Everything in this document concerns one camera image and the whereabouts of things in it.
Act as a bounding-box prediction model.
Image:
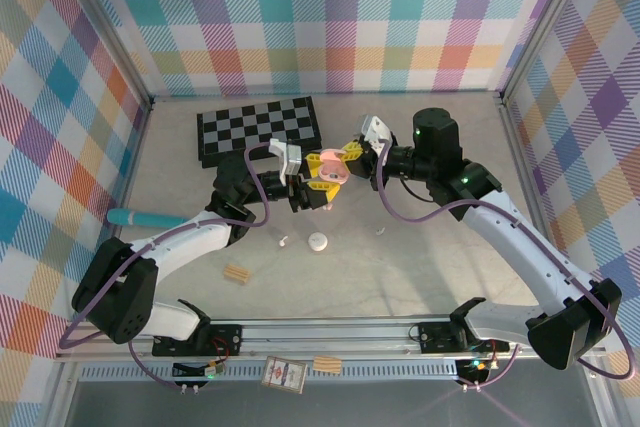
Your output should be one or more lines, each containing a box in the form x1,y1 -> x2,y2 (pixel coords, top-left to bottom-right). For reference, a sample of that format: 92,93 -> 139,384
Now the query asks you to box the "pink earbud charging case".
319,148 -> 351,185

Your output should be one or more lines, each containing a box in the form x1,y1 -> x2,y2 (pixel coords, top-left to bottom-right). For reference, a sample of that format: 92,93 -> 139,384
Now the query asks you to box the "black grey chessboard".
195,95 -> 324,169

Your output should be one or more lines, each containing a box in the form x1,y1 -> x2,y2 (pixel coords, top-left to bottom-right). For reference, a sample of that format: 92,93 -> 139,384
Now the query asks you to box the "ridged wooden block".
222,263 -> 252,286
311,355 -> 343,375

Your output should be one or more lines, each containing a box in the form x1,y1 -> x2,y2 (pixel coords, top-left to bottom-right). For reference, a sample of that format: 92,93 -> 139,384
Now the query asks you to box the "teal cylindrical tube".
106,208 -> 194,230

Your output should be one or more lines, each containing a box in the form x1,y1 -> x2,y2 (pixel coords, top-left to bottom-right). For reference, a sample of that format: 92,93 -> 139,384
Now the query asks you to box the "small controller board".
455,356 -> 496,384
172,359 -> 225,382

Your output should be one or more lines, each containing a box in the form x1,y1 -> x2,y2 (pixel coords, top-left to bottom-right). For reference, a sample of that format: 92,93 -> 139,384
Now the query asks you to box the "playing card box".
260,354 -> 308,394

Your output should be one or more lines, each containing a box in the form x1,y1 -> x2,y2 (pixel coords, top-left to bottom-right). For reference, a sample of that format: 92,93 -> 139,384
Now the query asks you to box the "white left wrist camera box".
267,137 -> 303,184

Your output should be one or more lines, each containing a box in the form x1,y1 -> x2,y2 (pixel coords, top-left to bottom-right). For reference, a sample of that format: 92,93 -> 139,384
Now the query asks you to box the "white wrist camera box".
267,137 -> 303,184
359,113 -> 392,152

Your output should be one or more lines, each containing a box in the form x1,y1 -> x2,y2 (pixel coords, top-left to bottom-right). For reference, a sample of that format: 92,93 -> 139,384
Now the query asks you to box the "purple cable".
58,144 -> 274,393
372,139 -> 635,391

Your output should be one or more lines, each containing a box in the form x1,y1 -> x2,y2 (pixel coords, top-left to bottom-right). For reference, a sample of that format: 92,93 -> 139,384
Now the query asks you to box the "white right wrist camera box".
359,113 -> 392,152

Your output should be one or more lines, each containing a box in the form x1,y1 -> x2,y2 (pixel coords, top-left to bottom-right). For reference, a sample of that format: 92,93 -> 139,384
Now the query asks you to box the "thin black cable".
399,177 -> 437,204

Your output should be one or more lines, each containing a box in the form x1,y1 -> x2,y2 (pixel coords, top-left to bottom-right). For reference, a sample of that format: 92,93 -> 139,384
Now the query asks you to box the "aluminium side rail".
44,99 -> 154,427
497,94 -> 619,427

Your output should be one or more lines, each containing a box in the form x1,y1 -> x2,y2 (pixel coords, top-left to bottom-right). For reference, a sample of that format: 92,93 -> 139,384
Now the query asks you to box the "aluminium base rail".
53,317 -> 610,362

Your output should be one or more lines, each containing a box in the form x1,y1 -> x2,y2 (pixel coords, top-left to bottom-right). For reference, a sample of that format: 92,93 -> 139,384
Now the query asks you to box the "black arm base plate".
416,320 -> 512,354
151,323 -> 245,357

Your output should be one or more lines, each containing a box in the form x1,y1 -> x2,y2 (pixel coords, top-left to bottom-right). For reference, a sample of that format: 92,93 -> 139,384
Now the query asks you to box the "aluminium frame post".
58,0 -> 155,111
497,0 -> 599,103

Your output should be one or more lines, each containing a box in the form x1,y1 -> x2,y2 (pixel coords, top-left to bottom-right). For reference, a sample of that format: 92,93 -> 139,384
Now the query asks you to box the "slotted metal cable duct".
79,364 -> 464,382

